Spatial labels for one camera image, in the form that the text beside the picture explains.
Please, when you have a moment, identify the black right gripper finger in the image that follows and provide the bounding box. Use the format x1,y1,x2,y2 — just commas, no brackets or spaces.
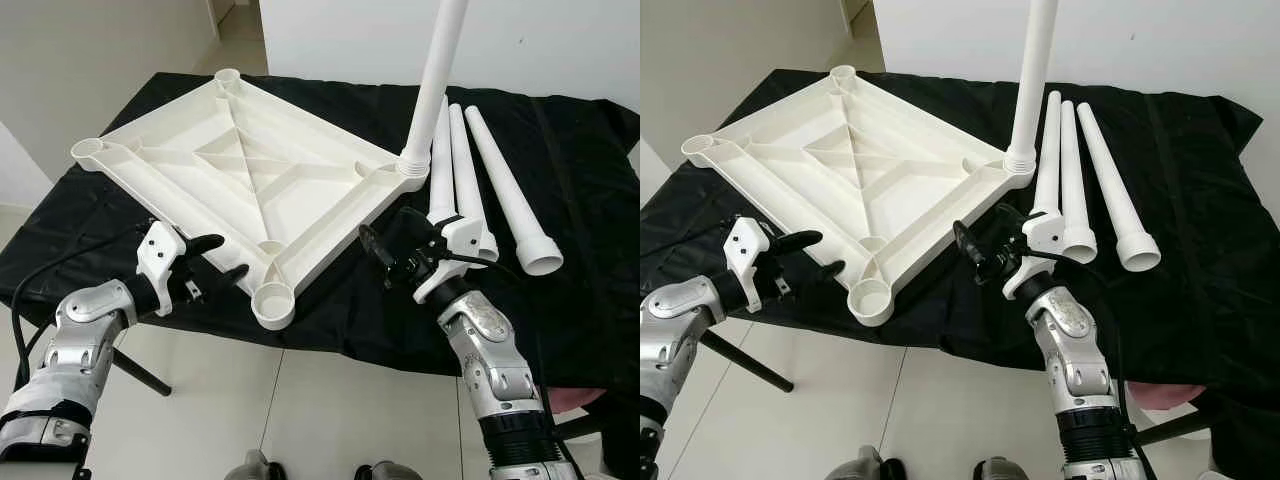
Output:
358,223,393,291
398,204,443,239
990,202,1031,235
952,220,987,287

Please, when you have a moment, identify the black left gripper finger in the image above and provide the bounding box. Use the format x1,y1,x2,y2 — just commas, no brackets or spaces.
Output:
790,258,847,293
178,232,227,261
766,229,824,257
198,262,250,298

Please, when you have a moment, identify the white plastic table leg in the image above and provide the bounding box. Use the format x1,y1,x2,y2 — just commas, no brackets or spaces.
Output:
465,104,564,277
449,103,501,263
1005,0,1059,179
1033,91,1063,219
428,95,459,223
398,0,471,179
1058,99,1098,264
1076,101,1163,274

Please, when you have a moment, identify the white plastic table top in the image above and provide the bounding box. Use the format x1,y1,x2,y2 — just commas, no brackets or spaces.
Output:
70,67,429,331
682,64,1036,328

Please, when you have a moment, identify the black metal table leg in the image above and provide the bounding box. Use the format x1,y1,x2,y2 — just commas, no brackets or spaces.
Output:
700,330,794,393
110,345,173,398
1135,405,1216,446
555,410,613,441

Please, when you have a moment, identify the black table cloth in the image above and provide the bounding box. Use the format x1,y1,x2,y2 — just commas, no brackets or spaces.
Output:
0,72,640,480
640,68,1280,480

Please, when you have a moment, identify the pink plastic object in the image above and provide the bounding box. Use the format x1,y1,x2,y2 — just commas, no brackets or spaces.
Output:
1125,380,1206,411
545,388,606,416

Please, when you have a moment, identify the grey right robot foot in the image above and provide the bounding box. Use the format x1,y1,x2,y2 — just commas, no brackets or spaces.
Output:
355,460,421,480
975,457,1031,480

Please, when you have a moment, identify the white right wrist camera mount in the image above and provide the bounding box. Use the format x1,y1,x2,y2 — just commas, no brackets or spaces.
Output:
412,215,483,306
1003,210,1066,301

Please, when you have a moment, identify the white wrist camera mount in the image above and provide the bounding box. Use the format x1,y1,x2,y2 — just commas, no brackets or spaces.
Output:
1003,210,1066,301
135,222,189,318
722,217,773,311
412,215,483,306

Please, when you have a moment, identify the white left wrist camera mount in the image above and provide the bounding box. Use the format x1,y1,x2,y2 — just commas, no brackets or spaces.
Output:
135,222,189,318
722,217,773,311

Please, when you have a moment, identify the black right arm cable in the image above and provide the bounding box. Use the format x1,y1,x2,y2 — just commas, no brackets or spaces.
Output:
1035,245,1126,401
445,250,546,401

